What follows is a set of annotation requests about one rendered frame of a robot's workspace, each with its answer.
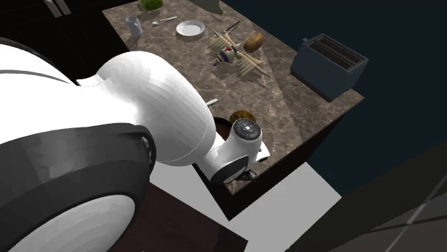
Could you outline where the brown round cookie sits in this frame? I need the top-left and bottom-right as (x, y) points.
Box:
(229, 110), (257, 124)

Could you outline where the beige winged toy figure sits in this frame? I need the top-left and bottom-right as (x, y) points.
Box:
(208, 28), (271, 78)

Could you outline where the brown potato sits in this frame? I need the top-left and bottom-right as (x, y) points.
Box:
(243, 33), (265, 54)

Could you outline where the dark blue toaster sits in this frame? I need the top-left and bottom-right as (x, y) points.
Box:
(290, 33), (370, 103)

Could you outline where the white plate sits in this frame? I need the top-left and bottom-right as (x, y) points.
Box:
(176, 20), (206, 37)

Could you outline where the silver spoon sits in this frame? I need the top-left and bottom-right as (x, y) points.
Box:
(152, 16), (178, 26)

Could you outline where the white mug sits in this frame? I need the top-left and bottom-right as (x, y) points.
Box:
(125, 16), (144, 38)

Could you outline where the green leafy vegetable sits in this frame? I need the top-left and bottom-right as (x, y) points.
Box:
(138, 0), (164, 12)

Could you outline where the black-handled knife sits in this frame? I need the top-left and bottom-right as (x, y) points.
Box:
(223, 21), (241, 34)

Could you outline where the dark cabinet with silver handles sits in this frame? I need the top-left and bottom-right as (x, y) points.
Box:
(0, 0), (131, 83)

